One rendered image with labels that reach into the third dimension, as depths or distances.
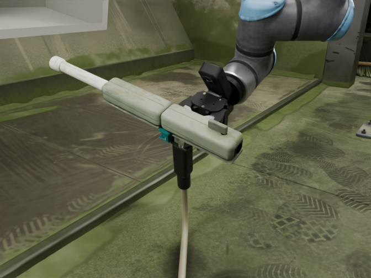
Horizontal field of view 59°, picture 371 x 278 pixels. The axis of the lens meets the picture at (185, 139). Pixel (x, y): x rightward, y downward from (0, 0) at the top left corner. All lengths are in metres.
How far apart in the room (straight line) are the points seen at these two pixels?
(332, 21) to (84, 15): 0.89
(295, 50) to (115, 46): 1.28
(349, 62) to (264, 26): 1.77
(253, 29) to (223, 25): 2.07
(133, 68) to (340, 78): 1.43
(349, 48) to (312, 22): 1.71
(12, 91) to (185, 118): 1.44
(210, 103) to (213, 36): 2.20
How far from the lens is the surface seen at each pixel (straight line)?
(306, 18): 0.77
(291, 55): 2.59
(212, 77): 0.64
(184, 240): 0.82
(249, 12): 0.74
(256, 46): 0.77
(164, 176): 1.06
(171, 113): 0.60
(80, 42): 2.26
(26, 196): 1.05
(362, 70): 3.01
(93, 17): 1.32
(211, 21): 2.87
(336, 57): 2.51
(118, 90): 0.67
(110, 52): 2.34
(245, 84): 0.75
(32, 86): 1.98
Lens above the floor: 0.55
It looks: 23 degrees down
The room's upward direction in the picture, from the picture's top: straight up
